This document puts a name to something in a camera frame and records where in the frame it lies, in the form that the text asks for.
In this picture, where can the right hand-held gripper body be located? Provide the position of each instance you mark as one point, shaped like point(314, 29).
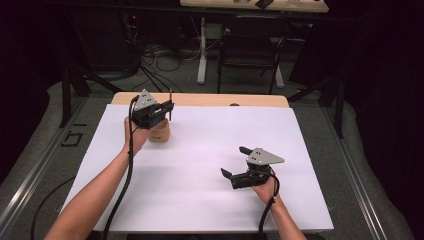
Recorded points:
point(256, 166)

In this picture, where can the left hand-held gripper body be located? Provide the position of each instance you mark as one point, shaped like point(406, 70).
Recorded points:
point(146, 111)

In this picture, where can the yellow bear pen holder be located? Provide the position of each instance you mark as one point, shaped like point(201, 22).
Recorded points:
point(161, 133)

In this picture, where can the person's right hand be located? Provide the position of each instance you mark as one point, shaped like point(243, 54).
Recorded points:
point(266, 191)

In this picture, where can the person's left hand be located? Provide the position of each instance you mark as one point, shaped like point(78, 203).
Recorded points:
point(136, 138)

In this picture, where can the white table mat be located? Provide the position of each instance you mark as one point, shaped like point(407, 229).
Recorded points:
point(200, 160)

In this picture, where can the black metal stand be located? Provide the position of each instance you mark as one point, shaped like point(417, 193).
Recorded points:
point(335, 100)
point(71, 83)

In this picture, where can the black folding chair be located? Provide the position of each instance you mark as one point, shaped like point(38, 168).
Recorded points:
point(248, 50)

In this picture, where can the wooden desk with white legs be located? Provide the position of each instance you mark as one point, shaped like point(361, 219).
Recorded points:
point(216, 4)

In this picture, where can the aluminium floor rail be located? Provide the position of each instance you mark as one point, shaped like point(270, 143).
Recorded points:
point(33, 176)
point(356, 180)

